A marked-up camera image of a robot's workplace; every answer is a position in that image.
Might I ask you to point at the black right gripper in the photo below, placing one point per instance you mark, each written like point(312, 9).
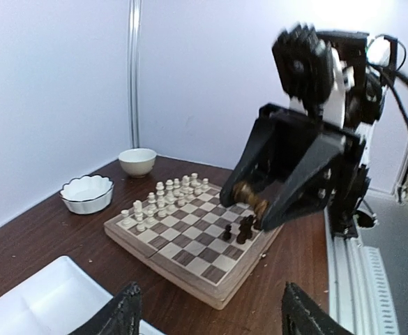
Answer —
point(308, 159)

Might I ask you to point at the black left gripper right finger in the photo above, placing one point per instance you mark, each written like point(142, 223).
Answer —
point(302, 315)

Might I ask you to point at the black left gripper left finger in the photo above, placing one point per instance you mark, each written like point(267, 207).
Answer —
point(121, 315)

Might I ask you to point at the dark rook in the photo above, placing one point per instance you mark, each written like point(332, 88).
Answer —
point(243, 193)

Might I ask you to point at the dark chess piece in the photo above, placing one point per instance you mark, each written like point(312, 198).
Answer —
point(245, 229)

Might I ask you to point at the white plastic compartment tray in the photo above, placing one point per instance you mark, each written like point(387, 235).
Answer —
point(55, 300)

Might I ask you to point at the dark pawn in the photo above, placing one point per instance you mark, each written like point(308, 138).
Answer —
point(227, 234)

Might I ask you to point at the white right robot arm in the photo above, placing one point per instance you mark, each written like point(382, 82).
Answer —
point(374, 60)

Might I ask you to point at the white knight right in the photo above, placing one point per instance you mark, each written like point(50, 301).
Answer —
point(185, 184)

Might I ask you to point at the white knight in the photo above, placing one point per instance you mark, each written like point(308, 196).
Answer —
point(138, 210)
point(185, 184)

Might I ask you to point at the wooden chessboard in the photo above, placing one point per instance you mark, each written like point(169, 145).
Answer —
point(186, 246)

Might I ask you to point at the white bishop right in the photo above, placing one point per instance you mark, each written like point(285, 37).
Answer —
point(177, 187)

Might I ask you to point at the white bishop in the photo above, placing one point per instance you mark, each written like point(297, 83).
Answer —
point(177, 187)
point(152, 201)

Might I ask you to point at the white king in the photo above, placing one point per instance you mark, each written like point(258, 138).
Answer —
point(169, 186)

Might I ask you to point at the white knight left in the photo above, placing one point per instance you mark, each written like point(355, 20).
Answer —
point(138, 210)

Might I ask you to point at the white bishop left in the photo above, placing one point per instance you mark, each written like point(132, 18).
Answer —
point(152, 201)

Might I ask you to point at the white queen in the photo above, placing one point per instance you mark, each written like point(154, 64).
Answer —
point(160, 192)

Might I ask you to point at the white scalloped bowl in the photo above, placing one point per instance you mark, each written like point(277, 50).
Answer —
point(87, 194)

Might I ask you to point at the cream round bowl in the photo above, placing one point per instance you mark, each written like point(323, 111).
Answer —
point(138, 162)

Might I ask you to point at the aluminium front rail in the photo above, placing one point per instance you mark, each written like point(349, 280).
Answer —
point(359, 294)

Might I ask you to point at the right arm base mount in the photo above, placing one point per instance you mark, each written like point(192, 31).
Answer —
point(345, 222)

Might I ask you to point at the right aluminium frame post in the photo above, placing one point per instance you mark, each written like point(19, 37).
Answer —
point(134, 26)

